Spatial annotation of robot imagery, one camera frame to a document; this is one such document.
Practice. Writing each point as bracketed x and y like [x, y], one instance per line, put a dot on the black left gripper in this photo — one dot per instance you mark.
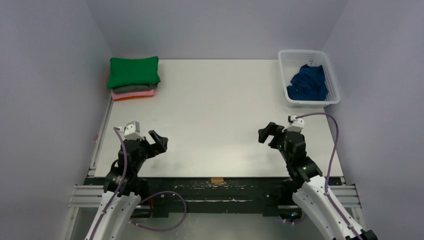
[160, 147]

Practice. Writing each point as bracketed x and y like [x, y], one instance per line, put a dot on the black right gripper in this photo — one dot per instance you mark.
[278, 138]

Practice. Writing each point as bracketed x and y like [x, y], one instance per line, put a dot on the blue t-shirt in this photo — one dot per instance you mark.
[308, 84]

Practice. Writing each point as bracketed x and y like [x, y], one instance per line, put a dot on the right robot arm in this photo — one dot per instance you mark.
[309, 188]

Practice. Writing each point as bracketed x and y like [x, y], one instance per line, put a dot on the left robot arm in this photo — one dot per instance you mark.
[122, 189]

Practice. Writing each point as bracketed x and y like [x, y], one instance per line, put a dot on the orange folded t-shirt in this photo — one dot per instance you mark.
[132, 97]

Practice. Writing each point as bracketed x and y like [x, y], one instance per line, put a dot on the grey folded t-shirt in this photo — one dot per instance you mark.
[134, 88]

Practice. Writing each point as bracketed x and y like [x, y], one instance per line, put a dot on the pink folded t-shirt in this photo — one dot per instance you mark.
[135, 93]

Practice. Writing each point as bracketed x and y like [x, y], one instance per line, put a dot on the white plastic basket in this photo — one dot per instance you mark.
[290, 63]

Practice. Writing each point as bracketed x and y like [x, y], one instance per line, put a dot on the brown tape piece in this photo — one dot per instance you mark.
[217, 180]

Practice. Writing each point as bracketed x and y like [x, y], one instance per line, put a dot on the green folded t-shirt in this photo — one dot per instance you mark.
[125, 72]

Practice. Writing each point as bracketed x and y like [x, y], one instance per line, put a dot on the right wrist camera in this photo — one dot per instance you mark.
[295, 124]

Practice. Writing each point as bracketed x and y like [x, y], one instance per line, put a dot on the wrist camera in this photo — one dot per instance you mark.
[295, 124]
[132, 131]

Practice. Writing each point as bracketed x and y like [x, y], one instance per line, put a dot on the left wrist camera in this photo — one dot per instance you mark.
[132, 131]

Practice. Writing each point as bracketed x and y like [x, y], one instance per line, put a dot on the aluminium table frame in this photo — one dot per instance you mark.
[86, 196]

